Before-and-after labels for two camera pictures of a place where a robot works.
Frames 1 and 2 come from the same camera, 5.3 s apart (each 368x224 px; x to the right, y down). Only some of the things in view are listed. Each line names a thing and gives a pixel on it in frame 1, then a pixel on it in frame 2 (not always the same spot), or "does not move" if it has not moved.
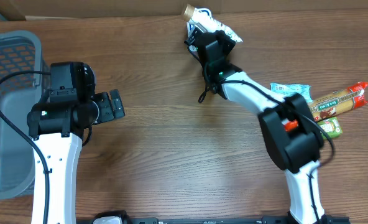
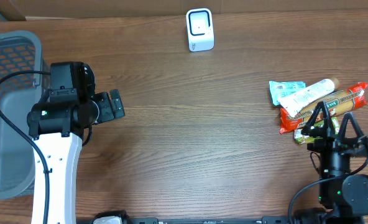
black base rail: x=267 y=219 does not move
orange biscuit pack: x=333 y=104 does not move
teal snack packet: x=287 y=89 does not move
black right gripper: x=226 y=40 -> x=329 y=141
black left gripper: x=110 y=112 does not move
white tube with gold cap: x=203 y=17 -> x=294 y=102
